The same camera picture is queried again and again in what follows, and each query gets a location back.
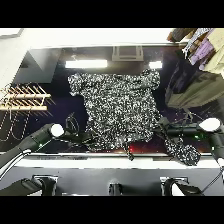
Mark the purple garment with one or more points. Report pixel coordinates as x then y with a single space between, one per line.
201 51

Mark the brown garment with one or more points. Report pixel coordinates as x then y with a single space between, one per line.
178 34

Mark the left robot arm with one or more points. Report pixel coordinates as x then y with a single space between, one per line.
36 136

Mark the cream garment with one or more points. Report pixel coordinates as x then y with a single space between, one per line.
216 61

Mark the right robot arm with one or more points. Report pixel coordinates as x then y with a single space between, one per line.
186 130

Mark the light wooden clothes hanger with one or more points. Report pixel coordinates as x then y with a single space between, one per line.
26 108
30 96

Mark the black white speckled garment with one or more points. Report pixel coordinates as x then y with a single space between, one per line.
116 106

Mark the silver frame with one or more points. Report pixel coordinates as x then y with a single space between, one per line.
100 163

